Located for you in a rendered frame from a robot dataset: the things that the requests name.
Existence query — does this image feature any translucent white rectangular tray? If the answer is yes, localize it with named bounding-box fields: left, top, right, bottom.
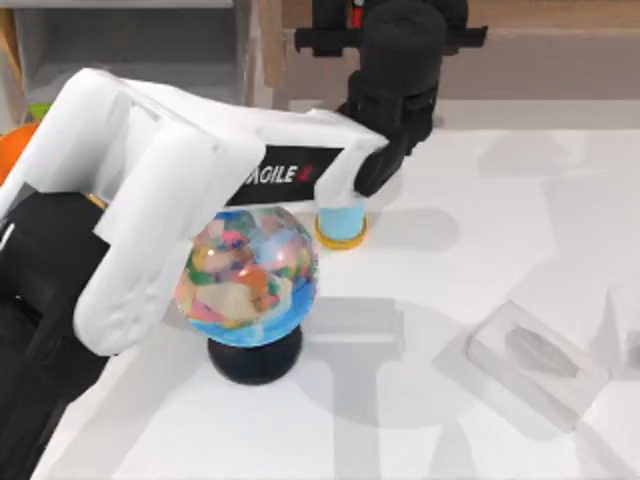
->
left=464, top=299, right=612, bottom=434

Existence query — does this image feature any yellow round coaster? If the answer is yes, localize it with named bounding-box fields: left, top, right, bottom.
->
left=313, top=212, right=371, bottom=250

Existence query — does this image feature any wooden cupboard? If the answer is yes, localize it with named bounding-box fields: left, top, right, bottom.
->
left=256, top=0, right=640, bottom=104

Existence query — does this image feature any grey cabinet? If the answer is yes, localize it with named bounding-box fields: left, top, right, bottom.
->
left=12, top=0, right=257, bottom=110

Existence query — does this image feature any multicoloured globe on black stand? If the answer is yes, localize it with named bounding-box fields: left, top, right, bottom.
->
left=175, top=204, right=320, bottom=386

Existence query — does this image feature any wooden side panel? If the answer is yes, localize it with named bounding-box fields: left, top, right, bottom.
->
left=0, top=6, right=25, bottom=137

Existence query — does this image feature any light blue cup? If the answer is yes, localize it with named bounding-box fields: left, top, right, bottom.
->
left=317, top=193, right=367, bottom=241

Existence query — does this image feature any orange ball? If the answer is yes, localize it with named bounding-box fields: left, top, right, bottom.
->
left=0, top=122, right=42, bottom=187

